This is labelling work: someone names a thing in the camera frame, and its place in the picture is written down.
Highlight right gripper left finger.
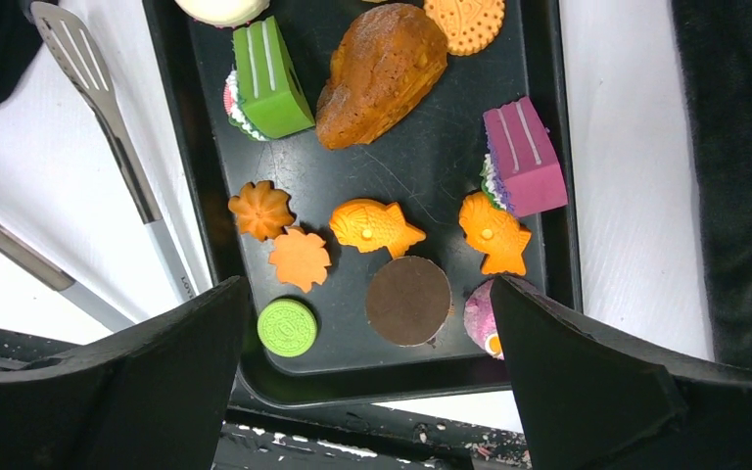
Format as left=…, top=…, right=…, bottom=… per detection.
left=0, top=276, right=251, bottom=469

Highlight brown madeleine bread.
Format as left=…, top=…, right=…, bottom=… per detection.
left=315, top=3, right=448, bottom=150

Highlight pink cake slice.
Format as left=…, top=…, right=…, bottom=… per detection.
left=481, top=96, right=569, bottom=218

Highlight orange fish cookie right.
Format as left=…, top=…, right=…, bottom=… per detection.
left=458, top=191, right=532, bottom=276

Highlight green cake slice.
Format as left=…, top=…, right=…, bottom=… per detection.
left=223, top=17, right=315, bottom=141

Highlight white frosted donut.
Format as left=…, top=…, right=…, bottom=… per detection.
left=175, top=0, right=270, bottom=27

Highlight brown round chocolate cookie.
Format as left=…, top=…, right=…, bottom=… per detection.
left=365, top=256, right=453, bottom=348

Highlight metal serving tongs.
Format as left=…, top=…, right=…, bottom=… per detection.
left=0, top=1, right=196, bottom=333

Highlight orange fish cookie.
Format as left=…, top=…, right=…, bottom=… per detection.
left=329, top=199, right=426, bottom=259
left=458, top=191, right=532, bottom=276

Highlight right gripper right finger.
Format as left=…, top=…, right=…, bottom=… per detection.
left=491, top=276, right=752, bottom=469

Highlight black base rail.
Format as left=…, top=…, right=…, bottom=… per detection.
left=0, top=320, right=533, bottom=470

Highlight black serving tray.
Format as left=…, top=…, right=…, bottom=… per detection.
left=144, top=1, right=572, bottom=408

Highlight round orange biscuit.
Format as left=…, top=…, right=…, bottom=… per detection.
left=423, top=0, right=505, bottom=56

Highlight orange flower cookie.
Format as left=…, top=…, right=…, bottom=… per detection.
left=228, top=180, right=296, bottom=242

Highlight orange fish cookie left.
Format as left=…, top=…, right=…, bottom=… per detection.
left=329, top=199, right=426, bottom=259

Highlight green round cookie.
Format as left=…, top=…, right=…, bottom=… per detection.
left=257, top=299, right=318, bottom=357

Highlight orange leaf cookie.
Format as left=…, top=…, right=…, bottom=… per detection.
left=268, top=226, right=332, bottom=293

